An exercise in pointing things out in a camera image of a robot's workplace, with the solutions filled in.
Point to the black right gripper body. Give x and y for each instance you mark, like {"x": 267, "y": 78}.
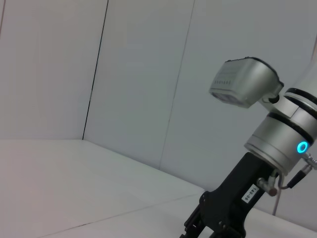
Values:
{"x": 230, "y": 198}

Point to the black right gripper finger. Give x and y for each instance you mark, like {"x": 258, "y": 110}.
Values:
{"x": 230, "y": 233}
{"x": 193, "y": 223}

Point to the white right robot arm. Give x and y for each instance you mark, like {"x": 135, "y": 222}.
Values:
{"x": 284, "y": 136}

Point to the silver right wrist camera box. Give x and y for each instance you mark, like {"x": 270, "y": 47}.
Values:
{"x": 245, "y": 81}

